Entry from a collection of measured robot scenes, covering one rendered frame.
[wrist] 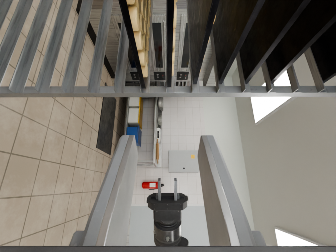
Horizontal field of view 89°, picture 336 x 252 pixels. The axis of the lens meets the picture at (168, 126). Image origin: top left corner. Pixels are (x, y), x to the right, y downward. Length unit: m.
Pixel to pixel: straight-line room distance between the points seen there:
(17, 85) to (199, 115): 4.20
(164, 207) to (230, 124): 4.33
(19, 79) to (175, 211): 0.71
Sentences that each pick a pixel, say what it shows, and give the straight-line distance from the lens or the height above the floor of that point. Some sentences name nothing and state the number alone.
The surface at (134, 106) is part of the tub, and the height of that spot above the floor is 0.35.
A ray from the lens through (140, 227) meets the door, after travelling 4.39.
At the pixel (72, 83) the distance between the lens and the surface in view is 0.73.
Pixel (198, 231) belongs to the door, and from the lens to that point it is 4.41.
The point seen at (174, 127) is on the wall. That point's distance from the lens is 4.48.
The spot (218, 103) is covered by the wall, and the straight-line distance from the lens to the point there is 4.94.
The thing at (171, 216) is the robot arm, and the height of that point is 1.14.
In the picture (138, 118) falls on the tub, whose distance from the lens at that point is 3.94.
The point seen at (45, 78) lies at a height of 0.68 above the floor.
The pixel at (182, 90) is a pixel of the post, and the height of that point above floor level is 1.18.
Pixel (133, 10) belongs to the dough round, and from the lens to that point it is 0.46.
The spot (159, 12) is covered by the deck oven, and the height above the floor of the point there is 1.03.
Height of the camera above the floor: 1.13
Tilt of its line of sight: level
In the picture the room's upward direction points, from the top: 90 degrees clockwise
